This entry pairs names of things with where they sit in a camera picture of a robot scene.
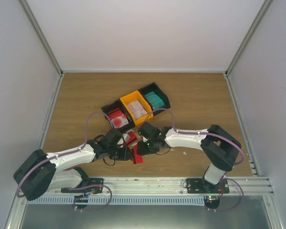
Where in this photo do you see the white pink card stack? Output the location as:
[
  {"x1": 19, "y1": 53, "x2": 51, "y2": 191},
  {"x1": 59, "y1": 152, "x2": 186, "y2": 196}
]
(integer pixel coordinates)
[{"x1": 127, "y1": 100, "x2": 147, "y2": 120}]

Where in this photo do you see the left aluminium frame post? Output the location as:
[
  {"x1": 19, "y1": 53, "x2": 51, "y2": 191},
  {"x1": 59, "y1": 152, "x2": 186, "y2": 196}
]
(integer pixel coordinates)
[{"x1": 19, "y1": 0, "x2": 63, "y2": 77}]

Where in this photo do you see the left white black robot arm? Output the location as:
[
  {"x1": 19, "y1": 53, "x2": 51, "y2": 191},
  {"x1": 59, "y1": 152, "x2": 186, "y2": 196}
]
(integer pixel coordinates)
[{"x1": 13, "y1": 129, "x2": 131, "y2": 201}]

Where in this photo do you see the red credit card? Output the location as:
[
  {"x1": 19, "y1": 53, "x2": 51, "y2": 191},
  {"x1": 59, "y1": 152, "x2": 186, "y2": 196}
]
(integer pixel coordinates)
[{"x1": 123, "y1": 131, "x2": 143, "y2": 165}]

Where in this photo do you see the aluminium mounting rail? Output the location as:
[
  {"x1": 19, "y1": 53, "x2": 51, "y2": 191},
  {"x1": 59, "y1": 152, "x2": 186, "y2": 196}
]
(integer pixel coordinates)
[{"x1": 21, "y1": 174, "x2": 273, "y2": 200}]

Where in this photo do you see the teal card stack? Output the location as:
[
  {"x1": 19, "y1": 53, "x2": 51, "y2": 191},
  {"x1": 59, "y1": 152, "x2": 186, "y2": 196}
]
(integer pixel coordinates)
[{"x1": 144, "y1": 92, "x2": 165, "y2": 109}]

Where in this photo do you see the grey slotted cable duct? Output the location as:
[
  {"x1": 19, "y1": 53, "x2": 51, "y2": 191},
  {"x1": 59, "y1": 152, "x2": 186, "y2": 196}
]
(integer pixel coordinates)
[{"x1": 28, "y1": 195, "x2": 204, "y2": 206}]

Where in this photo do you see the red white card stack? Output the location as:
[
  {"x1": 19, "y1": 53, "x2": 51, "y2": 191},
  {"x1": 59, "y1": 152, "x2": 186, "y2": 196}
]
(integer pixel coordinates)
[{"x1": 108, "y1": 109, "x2": 129, "y2": 129}]

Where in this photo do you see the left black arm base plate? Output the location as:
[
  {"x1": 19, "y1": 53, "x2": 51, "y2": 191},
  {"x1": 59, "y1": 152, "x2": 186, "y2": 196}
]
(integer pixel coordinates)
[{"x1": 61, "y1": 177, "x2": 104, "y2": 194}]

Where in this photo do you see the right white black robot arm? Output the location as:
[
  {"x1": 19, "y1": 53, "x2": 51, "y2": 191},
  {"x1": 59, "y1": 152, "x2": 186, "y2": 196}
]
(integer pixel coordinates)
[{"x1": 138, "y1": 122, "x2": 244, "y2": 193}]

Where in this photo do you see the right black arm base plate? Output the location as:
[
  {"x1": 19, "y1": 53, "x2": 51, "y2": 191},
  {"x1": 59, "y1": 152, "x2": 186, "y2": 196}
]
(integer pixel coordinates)
[{"x1": 182, "y1": 178, "x2": 230, "y2": 194}]

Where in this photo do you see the yellow card bin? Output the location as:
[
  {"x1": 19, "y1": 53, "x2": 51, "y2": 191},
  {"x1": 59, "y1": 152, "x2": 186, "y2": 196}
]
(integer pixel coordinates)
[{"x1": 120, "y1": 90, "x2": 152, "y2": 126}]

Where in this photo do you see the black card bin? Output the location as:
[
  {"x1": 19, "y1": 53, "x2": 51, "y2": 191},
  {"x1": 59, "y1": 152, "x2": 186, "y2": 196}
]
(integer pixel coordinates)
[
  {"x1": 136, "y1": 82, "x2": 171, "y2": 116},
  {"x1": 101, "y1": 99, "x2": 135, "y2": 133}
]

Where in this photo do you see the aluminium frame post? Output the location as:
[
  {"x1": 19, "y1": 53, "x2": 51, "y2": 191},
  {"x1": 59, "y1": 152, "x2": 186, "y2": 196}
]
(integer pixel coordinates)
[
  {"x1": 224, "y1": 0, "x2": 274, "y2": 78},
  {"x1": 19, "y1": 0, "x2": 63, "y2": 77}
]

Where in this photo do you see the right aluminium frame post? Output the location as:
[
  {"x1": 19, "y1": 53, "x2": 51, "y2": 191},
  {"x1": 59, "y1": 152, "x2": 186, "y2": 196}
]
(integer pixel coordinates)
[{"x1": 224, "y1": 0, "x2": 274, "y2": 78}]

